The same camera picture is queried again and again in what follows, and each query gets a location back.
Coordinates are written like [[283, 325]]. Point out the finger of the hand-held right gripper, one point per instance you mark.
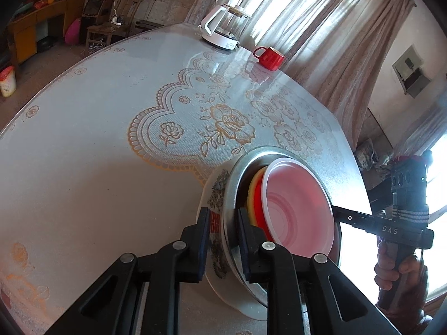
[[352, 218]]

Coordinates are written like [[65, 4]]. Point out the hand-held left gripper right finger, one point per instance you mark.
[[244, 251]]

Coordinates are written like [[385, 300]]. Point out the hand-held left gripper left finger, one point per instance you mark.
[[204, 247]]

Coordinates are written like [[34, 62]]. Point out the white plate with red print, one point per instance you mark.
[[218, 195]]

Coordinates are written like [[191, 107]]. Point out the yellow plastic bowl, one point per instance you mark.
[[252, 195]]

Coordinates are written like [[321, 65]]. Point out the red plastic bowl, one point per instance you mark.
[[297, 206]]

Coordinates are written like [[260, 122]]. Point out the stainless steel basin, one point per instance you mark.
[[232, 181]]

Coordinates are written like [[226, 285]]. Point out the person's right forearm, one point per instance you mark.
[[408, 324]]

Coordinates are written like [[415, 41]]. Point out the person's right hand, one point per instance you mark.
[[408, 282]]

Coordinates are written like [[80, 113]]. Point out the patterned sack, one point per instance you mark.
[[365, 155]]

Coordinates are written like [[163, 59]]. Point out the grey tied curtain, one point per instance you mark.
[[415, 125]]

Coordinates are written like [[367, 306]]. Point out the red mug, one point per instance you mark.
[[270, 58]]

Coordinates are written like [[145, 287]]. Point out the beige sheer curtain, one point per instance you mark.
[[314, 31]]

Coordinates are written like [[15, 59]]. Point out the white electric glass kettle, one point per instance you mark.
[[220, 29]]

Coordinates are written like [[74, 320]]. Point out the dark wooden bench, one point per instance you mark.
[[150, 25]]

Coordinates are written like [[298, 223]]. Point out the white power strip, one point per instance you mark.
[[117, 20]]

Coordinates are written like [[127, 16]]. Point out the wooden rocking chair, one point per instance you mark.
[[115, 17]]

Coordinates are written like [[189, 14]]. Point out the pink cushion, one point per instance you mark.
[[72, 32]]

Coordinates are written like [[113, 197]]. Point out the orange and white bucket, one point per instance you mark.
[[7, 82]]

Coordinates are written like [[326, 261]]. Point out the black speaker box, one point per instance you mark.
[[97, 12]]

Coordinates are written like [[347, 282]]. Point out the wooden desk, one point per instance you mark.
[[38, 21]]

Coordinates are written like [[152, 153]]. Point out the wall electrical box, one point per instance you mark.
[[412, 71]]

